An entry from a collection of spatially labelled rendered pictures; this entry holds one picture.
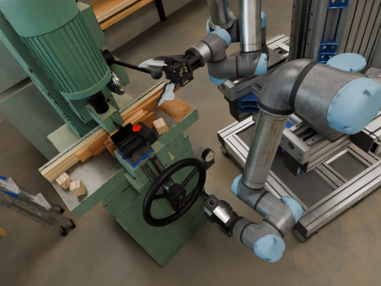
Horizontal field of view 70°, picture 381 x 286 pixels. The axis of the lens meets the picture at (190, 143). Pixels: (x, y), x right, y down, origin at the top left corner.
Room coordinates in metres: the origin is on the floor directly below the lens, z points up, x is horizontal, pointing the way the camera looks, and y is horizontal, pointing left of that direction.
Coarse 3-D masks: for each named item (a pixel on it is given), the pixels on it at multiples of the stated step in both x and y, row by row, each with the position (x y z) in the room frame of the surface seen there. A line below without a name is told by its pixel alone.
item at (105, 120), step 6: (90, 108) 0.86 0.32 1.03; (114, 108) 0.81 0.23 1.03; (90, 114) 0.88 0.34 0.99; (96, 114) 0.81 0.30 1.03; (102, 114) 0.80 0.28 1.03; (108, 114) 0.79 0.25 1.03; (114, 114) 0.79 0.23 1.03; (96, 120) 0.84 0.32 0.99; (102, 120) 0.77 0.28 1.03; (108, 120) 0.77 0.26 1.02; (114, 120) 0.78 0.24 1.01; (120, 120) 0.79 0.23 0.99; (102, 126) 0.81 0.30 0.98; (108, 126) 0.77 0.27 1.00; (114, 126) 0.78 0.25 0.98; (108, 132) 0.77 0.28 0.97
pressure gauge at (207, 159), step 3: (204, 150) 0.78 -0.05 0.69; (207, 150) 0.77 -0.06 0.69; (210, 150) 0.77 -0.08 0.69; (213, 150) 0.77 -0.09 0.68; (204, 153) 0.76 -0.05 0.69; (207, 153) 0.76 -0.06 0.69; (210, 153) 0.76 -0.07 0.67; (213, 153) 0.77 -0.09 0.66; (201, 156) 0.76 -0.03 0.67; (204, 156) 0.75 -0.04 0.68; (207, 156) 0.75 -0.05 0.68; (213, 156) 0.77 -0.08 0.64; (204, 159) 0.75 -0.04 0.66; (207, 159) 0.75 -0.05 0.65; (210, 159) 0.76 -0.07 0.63
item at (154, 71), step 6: (102, 54) 1.00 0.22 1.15; (108, 54) 1.00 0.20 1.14; (108, 60) 0.97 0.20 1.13; (114, 60) 0.94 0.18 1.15; (108, 66) 0.99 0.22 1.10; (126, 66) 0.85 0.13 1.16; (132, 66) 0.81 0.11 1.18; (144, 72) 0.75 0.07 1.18; (150, 72) 0.71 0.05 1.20; (156, 72) 0.68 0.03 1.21; (156, 78) 0.68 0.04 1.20
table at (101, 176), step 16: (160, 112) 0.87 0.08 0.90; (192, 112) 0.82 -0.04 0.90; (176, 128) 0.77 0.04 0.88; (80, 160) 0.74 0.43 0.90; (96, 160) 0.72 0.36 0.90; (112, 160) 0.69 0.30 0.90; (176, 160) 0.64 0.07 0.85; (80, 176) 0.66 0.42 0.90; (96, 176) 0.64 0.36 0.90; (112, 176) 0.62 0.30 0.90; (128, 176) 0.62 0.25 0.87; (64, 192) 0.61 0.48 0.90; (96, 192) 0.58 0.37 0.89; (80, 208) 0.54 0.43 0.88
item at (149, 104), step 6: (162, 90) 0.96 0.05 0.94; (174, 90) 0.97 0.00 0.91; (156, 96) 0.93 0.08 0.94; (150, 102) 0.91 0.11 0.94; (138, 108) 0.89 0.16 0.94; (144, 108) 0.89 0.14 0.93; (150, 108) 0.90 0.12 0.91; (96, 138) 0.79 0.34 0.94; (90, 144) 0.77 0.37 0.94; (84, 150) 0.75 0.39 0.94; (78, 156) 0.73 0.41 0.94; (84, 156) 0.74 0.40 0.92; (90, 156) 0.75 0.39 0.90
